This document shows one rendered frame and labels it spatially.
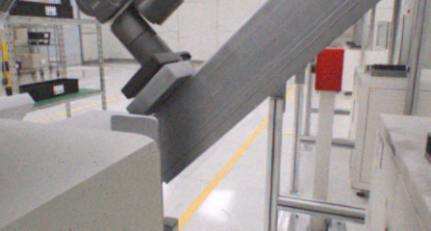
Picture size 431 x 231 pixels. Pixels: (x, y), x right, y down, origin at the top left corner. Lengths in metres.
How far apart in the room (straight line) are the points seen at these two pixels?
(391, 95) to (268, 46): 1.51
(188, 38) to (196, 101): 9.66
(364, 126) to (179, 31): 8.64
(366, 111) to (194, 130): 1.50
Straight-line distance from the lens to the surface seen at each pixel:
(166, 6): 0.56
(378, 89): 1.77
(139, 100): 0.31
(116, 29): 0.58
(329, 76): 1.30
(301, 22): 0.29
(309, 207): 1.11
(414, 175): 0.60
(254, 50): 0.29
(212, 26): 9.69
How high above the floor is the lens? 0.83
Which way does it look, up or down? 13 degrees down
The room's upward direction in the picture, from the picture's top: straight up
